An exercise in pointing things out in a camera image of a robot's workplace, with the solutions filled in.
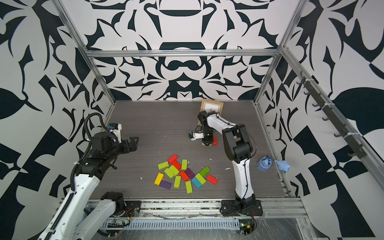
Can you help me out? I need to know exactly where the purple block lower left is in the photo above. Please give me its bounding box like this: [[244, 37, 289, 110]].
[[159, 180, 172, 190]]

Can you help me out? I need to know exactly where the wooden picture frame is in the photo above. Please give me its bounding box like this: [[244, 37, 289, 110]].
[[200, 99, 224, 114]]

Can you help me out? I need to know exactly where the circuit board right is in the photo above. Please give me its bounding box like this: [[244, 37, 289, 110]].
[[239, 218, 257, 235]]

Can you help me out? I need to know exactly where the aluminium front rail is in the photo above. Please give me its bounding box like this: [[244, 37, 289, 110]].
[[125, 198, 308, 219]]

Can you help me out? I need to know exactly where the red block pile middle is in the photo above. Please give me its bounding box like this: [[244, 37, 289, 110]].
[[172, 160, 182, 170]]

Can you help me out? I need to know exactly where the lime block beside teal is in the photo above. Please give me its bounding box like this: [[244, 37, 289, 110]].
[[195, 173, 206, 185]]

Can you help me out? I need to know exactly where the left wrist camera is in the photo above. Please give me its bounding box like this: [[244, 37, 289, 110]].
[[108, 123, 122, 143]]

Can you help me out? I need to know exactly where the purple block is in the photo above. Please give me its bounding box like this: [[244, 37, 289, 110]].
[[159, 180, 172, 190], [185, 168, 195, 180]]

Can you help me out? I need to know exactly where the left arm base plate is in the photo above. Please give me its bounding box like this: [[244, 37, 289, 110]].
[[122, 201, 142, 218]]

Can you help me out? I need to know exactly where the purple block centre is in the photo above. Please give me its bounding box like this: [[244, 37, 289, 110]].
[[185, 168, 195, 180]]

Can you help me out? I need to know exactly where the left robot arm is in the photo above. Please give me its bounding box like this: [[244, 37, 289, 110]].
[[39, 113, 139, 240]]

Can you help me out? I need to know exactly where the wall hook rail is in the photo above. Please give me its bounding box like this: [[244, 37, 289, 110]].
[[298, 76, 368, 159]]

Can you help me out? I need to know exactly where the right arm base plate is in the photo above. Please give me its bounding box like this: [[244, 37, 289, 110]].
[[220, 198, 264, 217]]

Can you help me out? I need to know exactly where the white cable duct strip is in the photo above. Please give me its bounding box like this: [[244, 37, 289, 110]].
[[102, 219, 240, 231]]

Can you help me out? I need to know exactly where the red block pile lower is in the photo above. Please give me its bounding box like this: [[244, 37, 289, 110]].
[[179, 171, 190, 182]]

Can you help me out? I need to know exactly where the lime block bottom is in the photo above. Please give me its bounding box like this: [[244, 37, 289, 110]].
[[185, 181, 193, 194]]

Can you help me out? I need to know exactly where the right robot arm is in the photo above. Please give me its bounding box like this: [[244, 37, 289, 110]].
[[193, 111, 256, 210]]

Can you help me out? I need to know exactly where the green circuit board left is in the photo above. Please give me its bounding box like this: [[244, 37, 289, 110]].
[[107, 218, 131, 229]]

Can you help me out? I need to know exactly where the yellow block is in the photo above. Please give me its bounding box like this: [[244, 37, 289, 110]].
[[154, 173, 164, 186]]

